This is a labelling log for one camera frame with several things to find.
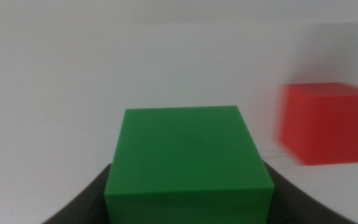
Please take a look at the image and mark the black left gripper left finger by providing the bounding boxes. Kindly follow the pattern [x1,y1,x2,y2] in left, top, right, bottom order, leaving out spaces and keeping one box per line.
[42,163,113,224]

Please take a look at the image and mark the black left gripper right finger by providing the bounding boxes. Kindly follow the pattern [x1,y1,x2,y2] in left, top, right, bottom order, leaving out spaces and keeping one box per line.
[264,161,358,224]

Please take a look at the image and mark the red cube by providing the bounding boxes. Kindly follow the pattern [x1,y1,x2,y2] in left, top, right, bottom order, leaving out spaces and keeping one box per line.
[277,82,358,166]

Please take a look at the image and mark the green cube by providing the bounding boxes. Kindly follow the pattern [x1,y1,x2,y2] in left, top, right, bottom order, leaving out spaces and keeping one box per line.
[103,105,275,224]

